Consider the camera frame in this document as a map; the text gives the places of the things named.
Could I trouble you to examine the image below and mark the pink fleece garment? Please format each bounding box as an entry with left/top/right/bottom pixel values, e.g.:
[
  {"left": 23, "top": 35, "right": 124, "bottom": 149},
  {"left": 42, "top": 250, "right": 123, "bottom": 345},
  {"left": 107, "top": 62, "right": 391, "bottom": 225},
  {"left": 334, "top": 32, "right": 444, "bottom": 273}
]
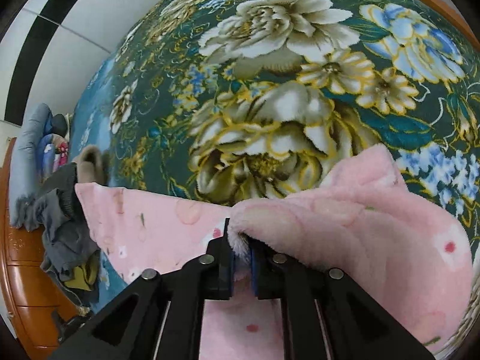
[{"left": 75, "top": 144, "right": 473, "bottom": 359}]

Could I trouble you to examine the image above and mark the dark grey clothes pile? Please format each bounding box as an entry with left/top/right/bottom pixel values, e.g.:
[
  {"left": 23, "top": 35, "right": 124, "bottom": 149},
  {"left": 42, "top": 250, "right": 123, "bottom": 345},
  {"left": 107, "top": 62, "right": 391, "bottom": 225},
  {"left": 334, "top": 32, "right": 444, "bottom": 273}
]
[{"left": 34, "top": 163, "right": 98, "bottom": 307}]

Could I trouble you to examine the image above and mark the olive yellow garment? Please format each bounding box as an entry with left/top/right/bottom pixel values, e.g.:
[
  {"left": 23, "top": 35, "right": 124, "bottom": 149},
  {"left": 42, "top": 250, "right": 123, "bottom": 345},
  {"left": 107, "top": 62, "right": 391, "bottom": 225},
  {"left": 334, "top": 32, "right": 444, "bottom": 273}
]
[{"left": 64, "top": 255, "right": 99, "bottom": 292}]

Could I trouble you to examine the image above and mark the beige fleece garment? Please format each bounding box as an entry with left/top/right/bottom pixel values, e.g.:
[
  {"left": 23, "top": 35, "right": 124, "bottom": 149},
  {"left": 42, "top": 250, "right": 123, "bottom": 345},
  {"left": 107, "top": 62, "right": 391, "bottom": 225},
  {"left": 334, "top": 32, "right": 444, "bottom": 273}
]
[{"left": 72, "top": 145, "right": 107, "bottom": 185}]

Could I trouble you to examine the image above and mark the floral green blue blanket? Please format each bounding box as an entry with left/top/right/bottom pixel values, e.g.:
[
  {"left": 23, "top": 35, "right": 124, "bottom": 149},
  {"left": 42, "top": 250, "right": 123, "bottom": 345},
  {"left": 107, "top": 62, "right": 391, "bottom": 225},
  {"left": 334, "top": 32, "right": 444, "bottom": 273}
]
[{"left": 69, "top": 0, "right": 480, "bottom": 357}]

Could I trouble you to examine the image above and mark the folded colourful floral bedding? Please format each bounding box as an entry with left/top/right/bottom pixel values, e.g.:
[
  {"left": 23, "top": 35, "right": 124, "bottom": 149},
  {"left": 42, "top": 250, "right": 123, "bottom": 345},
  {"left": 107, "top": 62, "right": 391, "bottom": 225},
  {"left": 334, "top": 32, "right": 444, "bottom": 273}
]
[{"left": 35, "top": 114, "right": 69, "bottom": 183}]

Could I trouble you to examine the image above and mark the folded grey blue quilt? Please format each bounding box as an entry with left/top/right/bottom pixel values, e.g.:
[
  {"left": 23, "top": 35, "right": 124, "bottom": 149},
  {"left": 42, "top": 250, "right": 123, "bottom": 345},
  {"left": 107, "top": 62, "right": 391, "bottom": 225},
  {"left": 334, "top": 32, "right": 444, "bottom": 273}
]
[{"left": 8, "top": 103, "right": 51, "bottom": 228}]

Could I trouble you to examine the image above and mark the orange wooden bed frame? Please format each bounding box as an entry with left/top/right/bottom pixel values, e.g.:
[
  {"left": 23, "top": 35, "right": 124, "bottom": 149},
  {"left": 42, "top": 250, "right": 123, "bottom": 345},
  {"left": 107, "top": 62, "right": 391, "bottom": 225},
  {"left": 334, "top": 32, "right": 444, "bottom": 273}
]
[{"left": 1, "top": 139, "right": 78, "bottom": 359}]

